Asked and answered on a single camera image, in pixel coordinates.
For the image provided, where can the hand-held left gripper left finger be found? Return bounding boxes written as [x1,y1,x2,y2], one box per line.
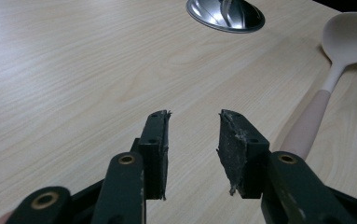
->
[130,109,172,201]

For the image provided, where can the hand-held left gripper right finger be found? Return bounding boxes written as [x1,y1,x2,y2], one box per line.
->
[215,108,271,199]

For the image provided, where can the shiny metal bowl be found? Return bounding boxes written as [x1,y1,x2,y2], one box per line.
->
[185,0,266,35]

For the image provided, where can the white ladle with pink handle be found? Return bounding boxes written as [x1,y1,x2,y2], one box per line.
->
[279,11,357,161]

